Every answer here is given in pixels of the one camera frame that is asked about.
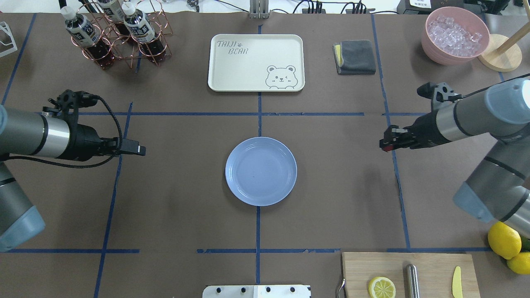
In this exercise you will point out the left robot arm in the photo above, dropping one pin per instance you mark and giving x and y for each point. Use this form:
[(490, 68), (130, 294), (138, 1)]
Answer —
[(21, 137)]

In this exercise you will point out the yellow plastic knife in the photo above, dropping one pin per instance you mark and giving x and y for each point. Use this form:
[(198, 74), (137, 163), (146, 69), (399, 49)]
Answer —
[(457, 291)]

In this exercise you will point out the steel knife handle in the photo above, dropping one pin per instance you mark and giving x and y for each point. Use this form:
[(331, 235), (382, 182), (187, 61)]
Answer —
[(412, 281)]

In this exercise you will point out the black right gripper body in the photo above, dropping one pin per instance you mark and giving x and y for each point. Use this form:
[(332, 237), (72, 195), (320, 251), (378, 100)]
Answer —
[(423, 128)]

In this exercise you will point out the blue plate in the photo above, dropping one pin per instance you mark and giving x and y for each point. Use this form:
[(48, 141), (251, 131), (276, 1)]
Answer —
[(261, 171)]

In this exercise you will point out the copper wire bottle rack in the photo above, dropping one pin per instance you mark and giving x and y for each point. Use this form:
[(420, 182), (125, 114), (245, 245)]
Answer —
[(125, 48)]

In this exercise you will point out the grey folded cloth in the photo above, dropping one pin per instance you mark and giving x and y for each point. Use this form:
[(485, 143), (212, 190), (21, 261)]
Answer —
[(354, 57)]

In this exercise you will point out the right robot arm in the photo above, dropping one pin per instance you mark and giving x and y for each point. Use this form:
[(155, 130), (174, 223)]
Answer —
[(495, 189)]

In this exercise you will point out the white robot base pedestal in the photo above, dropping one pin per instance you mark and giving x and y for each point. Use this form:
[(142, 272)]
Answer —
[(258, 291)]

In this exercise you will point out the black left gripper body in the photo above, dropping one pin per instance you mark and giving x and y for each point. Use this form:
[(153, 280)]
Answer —
[(85, 142)]

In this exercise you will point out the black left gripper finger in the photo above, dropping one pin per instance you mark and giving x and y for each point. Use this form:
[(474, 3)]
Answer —
[(130, 147)]

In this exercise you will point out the white wire cup rack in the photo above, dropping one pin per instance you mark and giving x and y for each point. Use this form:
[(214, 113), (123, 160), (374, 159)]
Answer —
[(7, 41)]

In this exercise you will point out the aluminium frame post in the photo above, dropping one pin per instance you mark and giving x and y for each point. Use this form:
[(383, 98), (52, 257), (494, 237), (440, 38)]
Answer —
[(259, 9)]

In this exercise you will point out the wooden stand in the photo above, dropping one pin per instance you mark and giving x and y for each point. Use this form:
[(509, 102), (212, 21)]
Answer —
[(503, 54)]

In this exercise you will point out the tea bottle middle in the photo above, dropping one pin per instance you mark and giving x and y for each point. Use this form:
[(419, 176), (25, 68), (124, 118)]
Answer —
[(143, 32)]

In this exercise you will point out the pink bowl with ice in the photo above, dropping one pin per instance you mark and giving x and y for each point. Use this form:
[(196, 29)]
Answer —
[(454, 35)]

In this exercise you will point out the cream bear tray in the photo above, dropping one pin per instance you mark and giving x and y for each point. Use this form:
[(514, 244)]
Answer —
[(256, 63)]

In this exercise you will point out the lemon half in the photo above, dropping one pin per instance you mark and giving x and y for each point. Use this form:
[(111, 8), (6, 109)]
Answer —
[(381, 287)]

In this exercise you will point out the tea bottle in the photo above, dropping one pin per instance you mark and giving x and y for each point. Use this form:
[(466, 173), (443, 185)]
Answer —
[(87, 36), (114, 12), (143, 32)]

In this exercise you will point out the wooden cutting board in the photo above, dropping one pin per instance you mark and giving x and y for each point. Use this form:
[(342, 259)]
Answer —
[(429, 273)]

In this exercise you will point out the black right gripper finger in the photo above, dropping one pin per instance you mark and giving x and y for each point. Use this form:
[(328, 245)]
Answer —
[(398, 137)]

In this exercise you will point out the tea bottle back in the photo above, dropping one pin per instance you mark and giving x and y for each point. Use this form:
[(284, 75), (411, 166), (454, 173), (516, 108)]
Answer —
[(114, 12)]

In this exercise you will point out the yellow lemon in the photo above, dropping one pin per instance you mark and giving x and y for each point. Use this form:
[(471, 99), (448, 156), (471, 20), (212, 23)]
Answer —
[(520, 264), (504, 240)]

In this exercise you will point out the tea bottle front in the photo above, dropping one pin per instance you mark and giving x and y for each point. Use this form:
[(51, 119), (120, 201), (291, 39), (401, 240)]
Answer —
[(87, 36)]

